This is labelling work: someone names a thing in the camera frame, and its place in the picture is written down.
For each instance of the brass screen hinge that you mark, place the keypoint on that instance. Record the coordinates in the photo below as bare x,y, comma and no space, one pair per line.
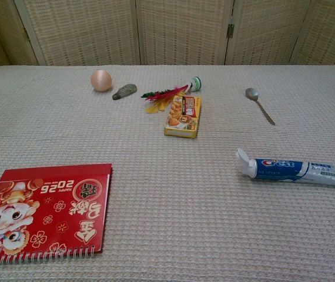
230,30

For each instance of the orange snack packet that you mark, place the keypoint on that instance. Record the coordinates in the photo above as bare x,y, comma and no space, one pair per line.
182,117

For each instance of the pink ball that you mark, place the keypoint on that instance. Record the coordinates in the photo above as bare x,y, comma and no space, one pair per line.
101,80

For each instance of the beige woven tablecloth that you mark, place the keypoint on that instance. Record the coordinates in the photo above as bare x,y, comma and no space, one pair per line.
167,205

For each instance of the red decorated envelope packet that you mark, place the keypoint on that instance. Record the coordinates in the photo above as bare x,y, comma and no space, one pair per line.
53,214

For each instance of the metal spoon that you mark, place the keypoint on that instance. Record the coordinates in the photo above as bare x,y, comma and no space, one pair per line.
252,93

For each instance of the colourful feather shuttlecock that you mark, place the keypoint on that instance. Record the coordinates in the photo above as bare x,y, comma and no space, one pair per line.
167,95

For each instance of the woven folding screen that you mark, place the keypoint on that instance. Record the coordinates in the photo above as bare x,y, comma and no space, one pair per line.
82,29

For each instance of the small blue white tube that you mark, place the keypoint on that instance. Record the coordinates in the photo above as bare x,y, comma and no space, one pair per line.
285,171

